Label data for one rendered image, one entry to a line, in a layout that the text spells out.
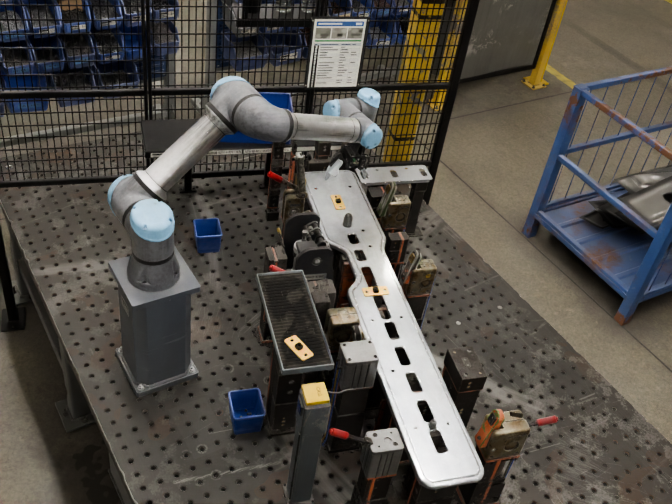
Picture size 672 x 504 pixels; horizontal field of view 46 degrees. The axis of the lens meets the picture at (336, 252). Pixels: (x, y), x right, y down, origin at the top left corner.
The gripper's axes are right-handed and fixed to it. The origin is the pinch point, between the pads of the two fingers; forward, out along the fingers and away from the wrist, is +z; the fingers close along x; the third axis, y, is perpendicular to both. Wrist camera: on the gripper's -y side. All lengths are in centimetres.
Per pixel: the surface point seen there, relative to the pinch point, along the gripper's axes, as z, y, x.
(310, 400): 0, 93, -46
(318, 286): 6, 47, -25
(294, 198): 7.5, 0.4, -17.2
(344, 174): 9.7, -16.5, 9.1
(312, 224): -4.2, 29.9, -23.5
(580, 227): 76, -55, 183
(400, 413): 13, 92, -16
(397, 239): 10.6, 22.2, 14.3
